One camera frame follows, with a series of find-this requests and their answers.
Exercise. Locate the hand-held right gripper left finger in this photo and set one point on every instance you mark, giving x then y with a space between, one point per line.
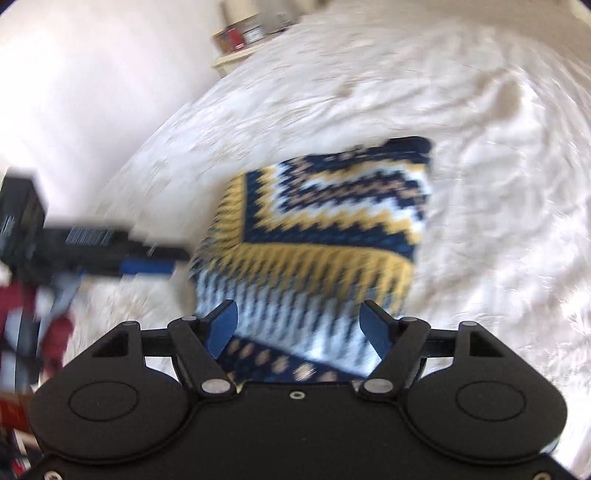
222 330

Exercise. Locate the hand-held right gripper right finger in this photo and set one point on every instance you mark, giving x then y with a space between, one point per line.
373 331

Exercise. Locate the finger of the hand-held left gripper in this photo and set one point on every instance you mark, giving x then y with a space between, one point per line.
157 261

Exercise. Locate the navy yellow zigzag knit sweater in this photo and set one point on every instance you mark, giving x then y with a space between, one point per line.
318 258

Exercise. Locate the red plaid clothing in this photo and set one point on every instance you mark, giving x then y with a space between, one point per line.
32 323

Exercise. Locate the cream floral bedspread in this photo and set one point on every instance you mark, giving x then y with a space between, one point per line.
415 161

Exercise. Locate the cream bedside table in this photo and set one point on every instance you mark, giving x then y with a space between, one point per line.
233 62

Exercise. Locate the red box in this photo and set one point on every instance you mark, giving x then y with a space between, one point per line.
229 39

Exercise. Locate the small framed picture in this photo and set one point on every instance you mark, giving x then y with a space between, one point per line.
254 31

